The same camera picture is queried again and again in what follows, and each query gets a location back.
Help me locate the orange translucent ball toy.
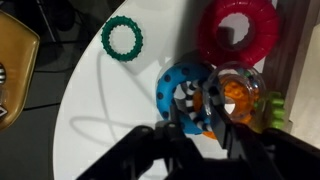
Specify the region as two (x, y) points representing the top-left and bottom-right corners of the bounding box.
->
(203, 60), (267, 131)

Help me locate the light green knobbed ring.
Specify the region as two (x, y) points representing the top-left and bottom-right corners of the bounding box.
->
(254, 91), (287, 130)

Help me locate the red ribbed ring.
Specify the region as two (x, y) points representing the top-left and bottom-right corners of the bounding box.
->
(197, 0), (281, 68)

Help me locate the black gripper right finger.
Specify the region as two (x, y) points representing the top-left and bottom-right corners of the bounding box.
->
(201, 80), (320, 180)

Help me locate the dark green knobbed ring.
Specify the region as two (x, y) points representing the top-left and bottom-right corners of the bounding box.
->
(100, 15), (144, 63)

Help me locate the amber translucent plastic object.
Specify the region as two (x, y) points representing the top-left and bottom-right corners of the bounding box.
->
(0, 9), (41, 133)

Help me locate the orange ring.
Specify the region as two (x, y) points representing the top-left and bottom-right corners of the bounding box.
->
(193, 78), (256, 139)

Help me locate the slatted wooden tray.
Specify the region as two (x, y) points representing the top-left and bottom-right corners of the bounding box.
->
(264, 0), (320, 149)

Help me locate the black and white ring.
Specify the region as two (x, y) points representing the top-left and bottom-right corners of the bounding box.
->
(173, 79), (214, 133)

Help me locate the blue ring with dark dots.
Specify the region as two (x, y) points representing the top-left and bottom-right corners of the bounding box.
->
(155, 62), (218, 135)

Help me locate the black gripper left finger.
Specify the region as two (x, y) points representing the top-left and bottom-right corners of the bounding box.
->
(76, 104), (208, 180)

